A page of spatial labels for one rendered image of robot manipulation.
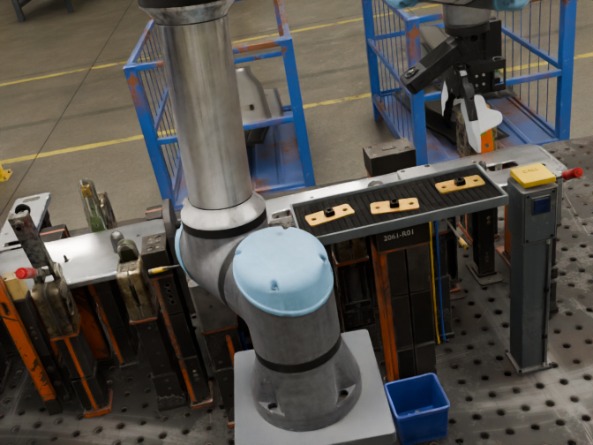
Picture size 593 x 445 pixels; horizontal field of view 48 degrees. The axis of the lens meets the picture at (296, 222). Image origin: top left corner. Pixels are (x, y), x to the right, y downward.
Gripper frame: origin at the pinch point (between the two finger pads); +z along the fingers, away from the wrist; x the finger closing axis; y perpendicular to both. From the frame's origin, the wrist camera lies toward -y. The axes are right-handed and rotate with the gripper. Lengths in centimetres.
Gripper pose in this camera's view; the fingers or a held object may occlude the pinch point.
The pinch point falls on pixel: (458, 138)
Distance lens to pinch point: 121.2
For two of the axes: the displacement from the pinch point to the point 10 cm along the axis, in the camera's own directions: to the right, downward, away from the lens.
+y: 9.8, -2.1, 0.5
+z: 1.6, 8.5, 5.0
